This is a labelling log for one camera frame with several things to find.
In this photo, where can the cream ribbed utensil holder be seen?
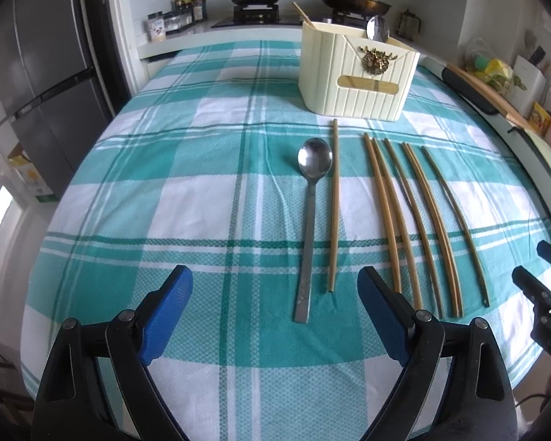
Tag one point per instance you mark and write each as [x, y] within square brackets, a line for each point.
[349, 101]

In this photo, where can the pale tray with black rim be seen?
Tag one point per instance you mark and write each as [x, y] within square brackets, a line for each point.
[546, 151]

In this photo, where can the black gas stove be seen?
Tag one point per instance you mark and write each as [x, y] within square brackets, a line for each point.
[257, 16]

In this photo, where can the metal spoon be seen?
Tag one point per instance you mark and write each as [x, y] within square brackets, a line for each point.
[377, 27]
[314, 156]

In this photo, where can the green white plaid tablecloth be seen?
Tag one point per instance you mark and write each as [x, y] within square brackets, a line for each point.
[188, 193]

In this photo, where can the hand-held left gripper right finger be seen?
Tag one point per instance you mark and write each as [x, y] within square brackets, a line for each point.
[381, 312]

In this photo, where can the white knife block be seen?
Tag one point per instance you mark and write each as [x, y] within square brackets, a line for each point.
[528, 82]

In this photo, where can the white kitchen counter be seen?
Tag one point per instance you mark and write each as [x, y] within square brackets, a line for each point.
[179, 41]

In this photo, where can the yellow capped sauce bottle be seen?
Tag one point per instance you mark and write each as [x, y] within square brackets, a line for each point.
[182, 0]

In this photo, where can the wooden cutting board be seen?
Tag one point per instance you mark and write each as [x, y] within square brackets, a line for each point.
[496, 96]

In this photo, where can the black oblong pad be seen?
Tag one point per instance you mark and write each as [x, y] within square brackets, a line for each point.
[470, 89]

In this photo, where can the white cardboard box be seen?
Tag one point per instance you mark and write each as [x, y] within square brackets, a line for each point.
[30, 177]

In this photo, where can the bamboo chopstick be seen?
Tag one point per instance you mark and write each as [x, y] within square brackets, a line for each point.
[434, 220]
[417, 220]
[439, 220]
[389, 220]
[402, 220]
[334, 202]
[303, 14]
[459, 220]

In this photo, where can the grey refrigerator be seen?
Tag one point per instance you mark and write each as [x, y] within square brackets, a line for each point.
[41, 78]

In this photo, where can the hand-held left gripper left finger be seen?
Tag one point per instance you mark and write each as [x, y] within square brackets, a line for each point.
[170, 312]

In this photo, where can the white labelled spice jar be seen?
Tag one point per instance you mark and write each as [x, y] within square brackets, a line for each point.
[156, 27]

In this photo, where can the yellow snack packet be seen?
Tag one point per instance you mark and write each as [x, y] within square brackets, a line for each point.
[539, 119]

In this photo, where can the yellow green plastic bags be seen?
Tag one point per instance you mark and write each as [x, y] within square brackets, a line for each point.
[491, 69]

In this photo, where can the dark sauce bottle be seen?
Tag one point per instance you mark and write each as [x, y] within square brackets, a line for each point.
[198, 4]

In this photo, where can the black framed glass jug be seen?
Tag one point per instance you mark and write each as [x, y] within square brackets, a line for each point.
[409, 25]

